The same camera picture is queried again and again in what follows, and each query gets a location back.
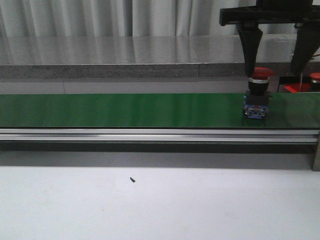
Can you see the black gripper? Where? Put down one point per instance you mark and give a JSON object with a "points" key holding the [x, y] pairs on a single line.
{"points": [[247, 19]]}

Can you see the red mushroom push button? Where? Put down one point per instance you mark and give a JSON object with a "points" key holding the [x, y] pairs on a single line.
{"points": [[315, 81], [256, 99]]}

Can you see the red plastic bin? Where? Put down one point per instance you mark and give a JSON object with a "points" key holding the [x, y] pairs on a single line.
{"points": [[296, 88]]}

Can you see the green conveyor belt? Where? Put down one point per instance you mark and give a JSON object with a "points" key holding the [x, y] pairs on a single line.
{"points": [[155, 110]]}

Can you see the grey stone back bench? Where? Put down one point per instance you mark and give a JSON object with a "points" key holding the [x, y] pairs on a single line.
{"points": [[102, 57]]}

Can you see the grey conveyor support leg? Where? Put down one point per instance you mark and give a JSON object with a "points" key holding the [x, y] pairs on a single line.
{"points": [[315, 163]]}

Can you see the grey curtain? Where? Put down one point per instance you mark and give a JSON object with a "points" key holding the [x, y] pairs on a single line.
{"points": [[114, 18]]}

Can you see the aluminium conveyor side rail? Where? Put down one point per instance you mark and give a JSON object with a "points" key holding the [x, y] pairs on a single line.
{"points": [[291, 136]]}

